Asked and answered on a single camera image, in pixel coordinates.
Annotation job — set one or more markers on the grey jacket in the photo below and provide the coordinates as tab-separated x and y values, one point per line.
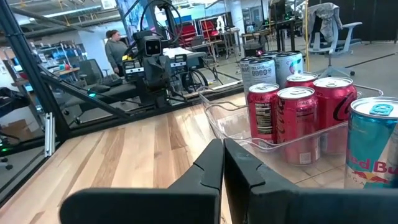
323	18

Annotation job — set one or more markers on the black electronic box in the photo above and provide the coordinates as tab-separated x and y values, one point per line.
252	50

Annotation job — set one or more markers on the blue silver Red Bull can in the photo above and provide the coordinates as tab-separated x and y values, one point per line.
370	140

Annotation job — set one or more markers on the white Celsius can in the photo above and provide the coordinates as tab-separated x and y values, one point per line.
261	73
244	74
269	54
289	67

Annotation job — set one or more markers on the black aluminium frame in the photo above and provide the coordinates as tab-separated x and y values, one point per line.
28	62

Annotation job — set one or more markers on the person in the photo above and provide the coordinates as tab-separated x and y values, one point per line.
115	53

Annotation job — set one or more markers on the yellow tag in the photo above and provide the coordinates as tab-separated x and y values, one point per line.
127	58

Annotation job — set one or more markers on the silver frame bracket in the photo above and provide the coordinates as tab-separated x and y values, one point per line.
49	133

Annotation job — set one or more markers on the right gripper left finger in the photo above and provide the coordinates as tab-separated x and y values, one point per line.
155	205

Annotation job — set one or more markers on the clear plastic bin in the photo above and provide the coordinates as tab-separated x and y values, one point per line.
230	124

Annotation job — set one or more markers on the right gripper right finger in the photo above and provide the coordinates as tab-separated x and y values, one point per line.
295	208

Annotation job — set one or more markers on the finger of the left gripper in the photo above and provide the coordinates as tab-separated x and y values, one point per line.
151	73
163	73

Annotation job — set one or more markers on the black desk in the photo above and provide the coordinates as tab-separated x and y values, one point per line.
284	25

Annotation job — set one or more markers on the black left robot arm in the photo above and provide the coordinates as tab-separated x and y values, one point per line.
118	91

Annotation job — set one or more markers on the red tool cabinet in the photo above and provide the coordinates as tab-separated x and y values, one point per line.
188	35
211	30

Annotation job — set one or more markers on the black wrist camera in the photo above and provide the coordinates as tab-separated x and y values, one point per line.
152	46

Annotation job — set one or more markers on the metal shelf with blue bins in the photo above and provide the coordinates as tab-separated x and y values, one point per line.
62	56

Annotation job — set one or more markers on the white office chair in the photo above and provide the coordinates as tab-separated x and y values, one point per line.
335	46

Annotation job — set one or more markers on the red cola can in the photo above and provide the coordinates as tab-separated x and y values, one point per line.
301	80
334	109
263	112
297	124

